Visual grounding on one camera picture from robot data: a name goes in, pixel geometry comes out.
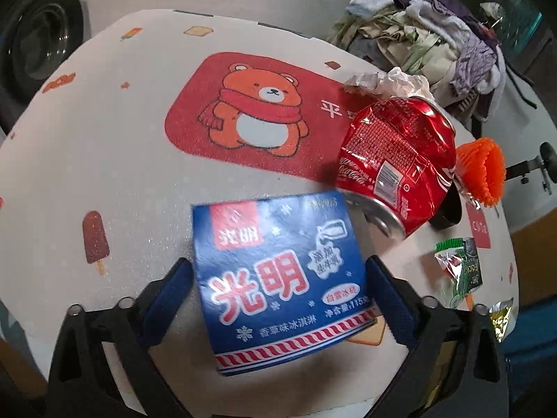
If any blue ice cream box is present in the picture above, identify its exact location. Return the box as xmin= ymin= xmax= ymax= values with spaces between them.
xmin=191 ymin=189 xmax=378 ymax=377

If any dark washing machine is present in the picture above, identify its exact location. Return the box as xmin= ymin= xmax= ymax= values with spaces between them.
xmin=0 ymin=0 xmax=85 ymax=127

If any gold foil wrapper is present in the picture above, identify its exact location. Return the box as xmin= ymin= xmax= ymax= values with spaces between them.
xmin=487 ymin=298 xmax=515 ymax=355

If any orange silicone brush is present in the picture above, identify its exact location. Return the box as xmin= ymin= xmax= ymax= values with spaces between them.
xmin=455 ymin=137 xmax=506 ymax=207

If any crumpled white wrapper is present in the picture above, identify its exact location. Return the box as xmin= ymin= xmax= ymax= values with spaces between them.
xmin=344 ymin=67 xmax=433 ymax=103

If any green snack wrapper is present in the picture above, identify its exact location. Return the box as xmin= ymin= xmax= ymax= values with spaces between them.
xmin=433 ymin=237 xmax=484 ymax=308

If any dark teal mesh basket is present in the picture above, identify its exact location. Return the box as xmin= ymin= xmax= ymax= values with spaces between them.
xmin=481 ymin=0 xmax=544 ymax=59

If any white plastic table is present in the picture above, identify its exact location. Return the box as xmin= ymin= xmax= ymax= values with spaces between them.
xmin=474 ymin=56 xmax=557 ymax=236

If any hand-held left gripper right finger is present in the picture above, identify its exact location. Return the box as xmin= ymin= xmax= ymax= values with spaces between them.
xmin=366 ymin=255 xmax=510 ymax=418

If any pile of clothes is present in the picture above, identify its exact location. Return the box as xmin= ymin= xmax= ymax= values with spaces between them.
xmin=335 ymin=0 xmax=508 ymax=123

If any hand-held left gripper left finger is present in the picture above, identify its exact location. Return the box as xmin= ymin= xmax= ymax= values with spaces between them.
xmin=46 ymin=258 xmax=195 ymax=418

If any crushed red soda can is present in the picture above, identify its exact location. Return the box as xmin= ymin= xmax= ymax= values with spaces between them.
xmin=337 ymin=96 xmax=457 ymax=240

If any black knob bracket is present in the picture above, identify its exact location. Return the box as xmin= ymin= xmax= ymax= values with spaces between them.
xmin=505 ymin=143 xmax=557 ymax=194

